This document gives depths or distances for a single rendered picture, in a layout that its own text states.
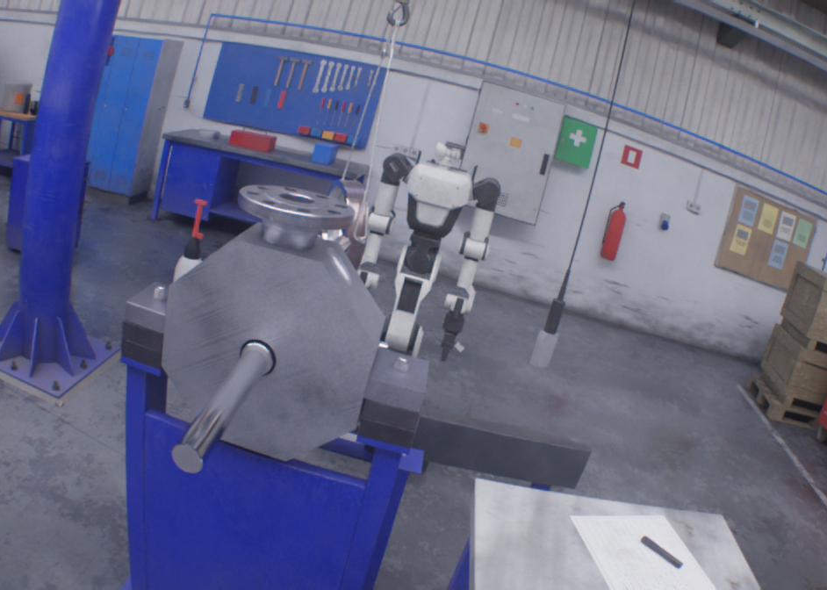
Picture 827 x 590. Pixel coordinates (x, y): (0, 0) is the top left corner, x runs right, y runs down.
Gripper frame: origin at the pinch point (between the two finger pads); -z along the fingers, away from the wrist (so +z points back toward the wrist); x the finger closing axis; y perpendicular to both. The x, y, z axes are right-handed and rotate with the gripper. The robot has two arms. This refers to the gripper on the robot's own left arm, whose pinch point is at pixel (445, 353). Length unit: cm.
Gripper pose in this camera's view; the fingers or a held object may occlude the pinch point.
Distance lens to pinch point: 326.0
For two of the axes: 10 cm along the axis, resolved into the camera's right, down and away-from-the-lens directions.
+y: 9.6, 2.7, -0.3
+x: -0.5, 0.6, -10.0
